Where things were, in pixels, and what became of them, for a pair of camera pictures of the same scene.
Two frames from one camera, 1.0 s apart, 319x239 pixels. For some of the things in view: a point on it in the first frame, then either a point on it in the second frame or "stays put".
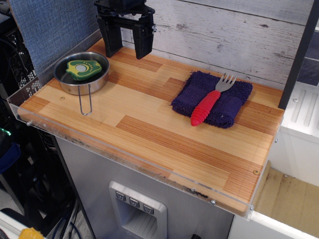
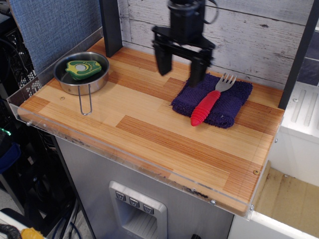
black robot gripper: [111, 13] -> [185, 36]
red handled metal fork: [202, 109] stays put
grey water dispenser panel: [138, 216] stays put
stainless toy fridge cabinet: [119, 201] stays put
